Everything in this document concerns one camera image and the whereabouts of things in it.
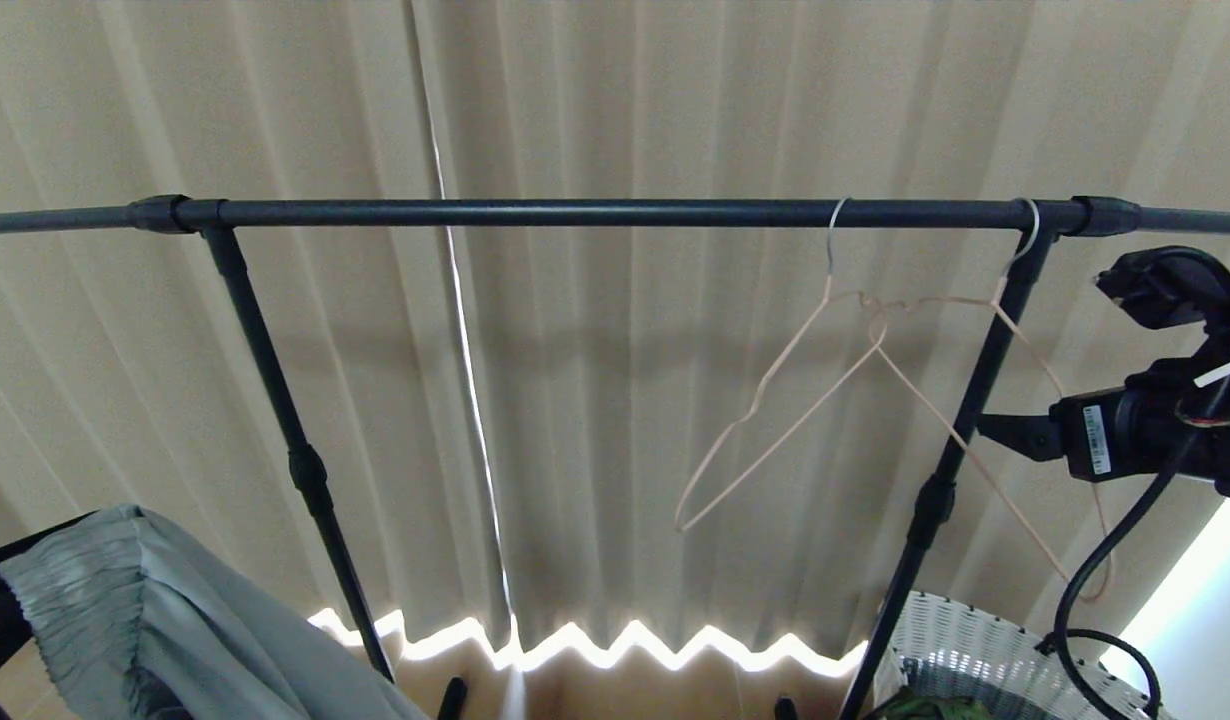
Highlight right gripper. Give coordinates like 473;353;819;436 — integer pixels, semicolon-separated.
1050;360;1230;502

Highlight pink clothes hanger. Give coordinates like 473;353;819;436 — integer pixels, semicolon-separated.
859;196;1117;605
673;196;891;535

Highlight pale grey shorts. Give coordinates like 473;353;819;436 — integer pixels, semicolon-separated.
0;504;432;720

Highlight white laundry basket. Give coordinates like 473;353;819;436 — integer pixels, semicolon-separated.
869;590;1178;720

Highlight black clothes rack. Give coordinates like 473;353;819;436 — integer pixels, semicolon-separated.
0;194;1230;720

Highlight green garment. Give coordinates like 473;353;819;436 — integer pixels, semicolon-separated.
875;688;997;720

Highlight beige curtain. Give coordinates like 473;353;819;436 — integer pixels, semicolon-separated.
0;0;1230;673

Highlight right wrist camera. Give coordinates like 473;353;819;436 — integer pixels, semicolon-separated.
1093;244;1230;377

